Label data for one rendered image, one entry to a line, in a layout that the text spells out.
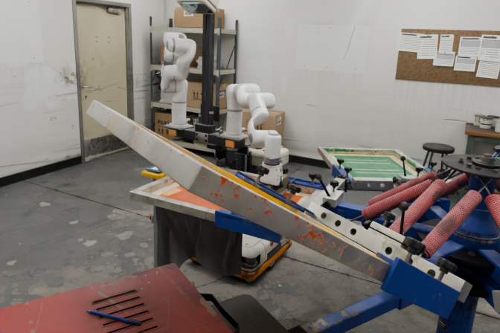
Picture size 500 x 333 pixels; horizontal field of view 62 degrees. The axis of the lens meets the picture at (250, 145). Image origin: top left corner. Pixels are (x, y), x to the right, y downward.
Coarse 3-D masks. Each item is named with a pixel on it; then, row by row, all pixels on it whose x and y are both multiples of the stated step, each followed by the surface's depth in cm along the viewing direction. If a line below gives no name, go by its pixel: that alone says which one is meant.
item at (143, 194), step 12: (168, 180) 216; (132, 192) 196; (144, 192) 196; (312, 192) 213; (156, 204) 190; (168, 204) 187; (180, 204) 184; (192, 204) 184; (300, 204) 190; (204, 216) 179
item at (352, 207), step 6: (342, 204) 178; (348, 204) 179; (354, 204) 179; (330, 210) 179; (336, 210) 178; (348, 210) 176; (354, 210) 174; (360, 210) 173; (348, 216) 176; (354, 216) 175
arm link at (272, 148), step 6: (270, 132) 193; (276, 132) 193; (270, 138) 185; (276, 138) 185; (270, 144) 185; (276, 144) 185; (264, 150) 189; (270, 150) 186; (276, 150) 186; (264, 156) 189; (270, 156) 186; (276, 156) 187
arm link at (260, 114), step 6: (258, 108) 202; (264, 108) 203; (252, 114) 203; (258, 114) 199; (264, 114) 202; (252, 120) 196; (258, 120) 202; (264, 120) 205; (252, 126) 193; (252, 132) 192; (258, 132) 191; (264, 132) 192; (252, 138) 191; (258, 138) 190; (264, 138) 191; (252, 144) 193; (258, 144) 192; (264, 144) 193
